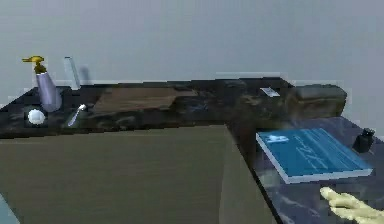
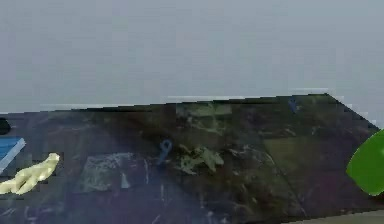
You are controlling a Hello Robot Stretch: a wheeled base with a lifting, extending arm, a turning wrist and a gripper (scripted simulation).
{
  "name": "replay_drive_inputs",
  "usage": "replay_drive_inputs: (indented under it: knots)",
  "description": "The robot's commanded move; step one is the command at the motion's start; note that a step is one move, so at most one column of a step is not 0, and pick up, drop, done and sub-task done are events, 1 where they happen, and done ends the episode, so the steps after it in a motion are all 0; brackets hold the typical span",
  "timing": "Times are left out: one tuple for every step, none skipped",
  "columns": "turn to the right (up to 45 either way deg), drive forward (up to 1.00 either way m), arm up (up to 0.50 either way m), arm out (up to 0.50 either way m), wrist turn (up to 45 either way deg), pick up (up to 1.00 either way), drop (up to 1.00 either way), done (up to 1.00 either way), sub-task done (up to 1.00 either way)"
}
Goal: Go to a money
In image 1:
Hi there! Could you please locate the blue book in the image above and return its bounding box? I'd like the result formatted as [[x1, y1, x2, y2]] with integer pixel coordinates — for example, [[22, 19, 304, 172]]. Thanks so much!
[[255, 127, 374, 185]]

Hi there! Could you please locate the pale yellow lumpy object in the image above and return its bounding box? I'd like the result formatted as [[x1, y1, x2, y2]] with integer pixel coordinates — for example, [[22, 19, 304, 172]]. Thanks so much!
[[319, 186, 384, 224]]

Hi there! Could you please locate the small pale banknote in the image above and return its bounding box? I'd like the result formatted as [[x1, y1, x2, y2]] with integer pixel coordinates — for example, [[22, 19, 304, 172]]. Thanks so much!
[[259, 87, 281, 98]]

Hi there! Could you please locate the white ball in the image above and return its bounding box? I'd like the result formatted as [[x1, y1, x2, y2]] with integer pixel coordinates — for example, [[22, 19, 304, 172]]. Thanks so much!
[[27, 108, 46, 126]]

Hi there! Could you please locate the dark marble counter olive cabinet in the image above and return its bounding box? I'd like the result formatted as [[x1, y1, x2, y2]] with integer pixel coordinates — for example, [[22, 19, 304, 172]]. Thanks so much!
[[0, 77, 384, 224]]

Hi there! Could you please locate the silver spoon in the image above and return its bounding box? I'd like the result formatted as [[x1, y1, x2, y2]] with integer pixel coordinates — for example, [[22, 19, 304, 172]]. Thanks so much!
[[67, 103, 88, 128]]

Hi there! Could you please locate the grey spray bottle gold nozzle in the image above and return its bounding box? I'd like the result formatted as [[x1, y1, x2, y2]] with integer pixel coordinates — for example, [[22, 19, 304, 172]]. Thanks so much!
[[21, 55, 63, 113]]

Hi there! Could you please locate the dark brown bread loaf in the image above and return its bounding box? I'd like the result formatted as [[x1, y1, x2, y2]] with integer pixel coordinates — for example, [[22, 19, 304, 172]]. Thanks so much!
[[287, 84, 348, 120]]

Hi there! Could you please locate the brown wooden cutting board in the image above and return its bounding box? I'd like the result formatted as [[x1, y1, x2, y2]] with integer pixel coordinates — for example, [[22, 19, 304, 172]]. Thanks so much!
[[90, 86, 199, 114]]

